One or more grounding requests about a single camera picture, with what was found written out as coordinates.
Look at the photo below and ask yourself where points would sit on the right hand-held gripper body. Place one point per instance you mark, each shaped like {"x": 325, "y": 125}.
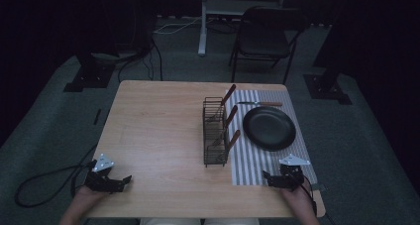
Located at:
{"x": 292, "y": 173}

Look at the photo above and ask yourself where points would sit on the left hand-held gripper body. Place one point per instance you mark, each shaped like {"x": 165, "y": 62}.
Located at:
{"x": 99, "y": 180}

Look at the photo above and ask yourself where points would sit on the person's left hand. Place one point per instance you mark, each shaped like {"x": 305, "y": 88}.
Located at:
{"x": 87, "y": 193}

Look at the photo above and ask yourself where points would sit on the person's right hand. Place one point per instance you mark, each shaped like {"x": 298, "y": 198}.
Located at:
{"x": 297, "y": 197}

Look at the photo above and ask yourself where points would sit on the grey striped placemat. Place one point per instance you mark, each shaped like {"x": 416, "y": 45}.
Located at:
{"x": 251, "y": 165}

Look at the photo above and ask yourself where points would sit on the black round plate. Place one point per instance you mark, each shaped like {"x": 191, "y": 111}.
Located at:
{"x": 269, "y": 128}

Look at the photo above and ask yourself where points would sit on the small black floor object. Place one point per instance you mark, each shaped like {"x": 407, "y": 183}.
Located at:
{"x": 97, "y": 116}

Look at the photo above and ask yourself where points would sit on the black stand base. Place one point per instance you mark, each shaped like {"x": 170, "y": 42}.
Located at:
{"x": 327, "y": 88}
{"x": 89, "y": 78}

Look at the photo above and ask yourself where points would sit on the black folding chair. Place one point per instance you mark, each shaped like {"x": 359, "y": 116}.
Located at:
{"x": 264, "y": 36}

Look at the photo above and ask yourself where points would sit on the white metal desk frame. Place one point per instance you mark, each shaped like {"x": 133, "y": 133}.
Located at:
{"x": 228, "y": 7}

